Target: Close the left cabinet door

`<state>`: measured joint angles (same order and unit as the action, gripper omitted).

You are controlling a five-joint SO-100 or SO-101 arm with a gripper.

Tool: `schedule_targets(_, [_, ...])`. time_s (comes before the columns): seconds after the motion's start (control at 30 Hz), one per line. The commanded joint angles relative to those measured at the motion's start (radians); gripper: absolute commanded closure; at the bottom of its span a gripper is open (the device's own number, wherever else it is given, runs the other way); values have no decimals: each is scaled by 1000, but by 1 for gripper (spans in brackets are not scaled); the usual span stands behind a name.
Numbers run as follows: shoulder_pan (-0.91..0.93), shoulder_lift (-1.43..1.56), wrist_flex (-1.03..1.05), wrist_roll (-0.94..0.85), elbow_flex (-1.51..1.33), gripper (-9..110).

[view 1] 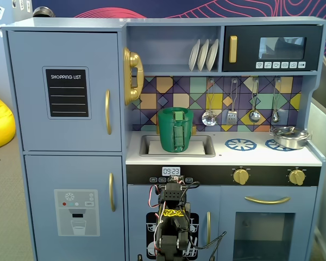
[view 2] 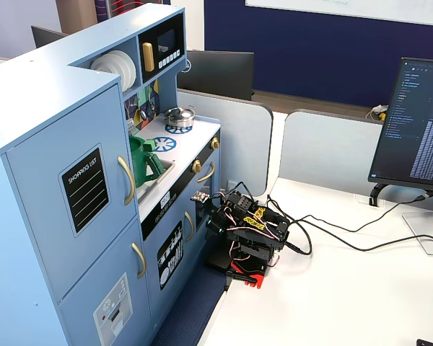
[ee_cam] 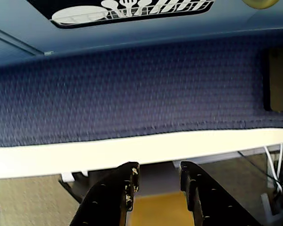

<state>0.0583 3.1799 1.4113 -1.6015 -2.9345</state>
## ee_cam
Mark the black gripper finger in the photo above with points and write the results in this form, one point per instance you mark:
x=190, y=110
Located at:
x=106, y=202
x=214, y=204

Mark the blue dishwasher door with sticker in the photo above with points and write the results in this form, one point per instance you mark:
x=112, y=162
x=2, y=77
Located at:
x=155, y=29

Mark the blue woven mat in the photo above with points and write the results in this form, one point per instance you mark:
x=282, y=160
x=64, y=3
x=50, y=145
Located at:
x=132, y=94

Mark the tan square panel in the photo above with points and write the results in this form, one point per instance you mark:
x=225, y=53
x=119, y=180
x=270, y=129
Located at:
x=281, y=80

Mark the blue toy kitchen unit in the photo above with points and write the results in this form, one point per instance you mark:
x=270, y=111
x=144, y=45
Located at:
x=4, y=55

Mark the yellow round object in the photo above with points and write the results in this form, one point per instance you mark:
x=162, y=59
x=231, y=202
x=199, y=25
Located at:
x=259, y=4

